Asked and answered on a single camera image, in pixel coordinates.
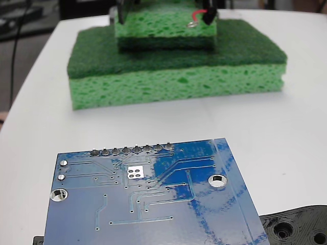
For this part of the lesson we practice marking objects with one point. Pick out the blue circuit board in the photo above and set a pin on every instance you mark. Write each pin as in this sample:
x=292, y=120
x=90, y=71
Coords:
x=153, y=224

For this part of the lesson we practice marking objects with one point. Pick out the grey metal object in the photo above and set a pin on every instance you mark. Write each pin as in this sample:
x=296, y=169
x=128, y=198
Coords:
x=112, y=16

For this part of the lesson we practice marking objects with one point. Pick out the large green sponge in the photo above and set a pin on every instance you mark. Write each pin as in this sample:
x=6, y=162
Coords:
x=166, y=84

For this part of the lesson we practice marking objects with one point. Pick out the black plastic bracket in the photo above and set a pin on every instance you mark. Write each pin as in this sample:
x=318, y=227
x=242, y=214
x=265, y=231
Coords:
x=293, y=224

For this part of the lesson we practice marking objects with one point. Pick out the small green sponge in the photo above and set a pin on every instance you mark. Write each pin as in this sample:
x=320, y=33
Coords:
x=158, y=30

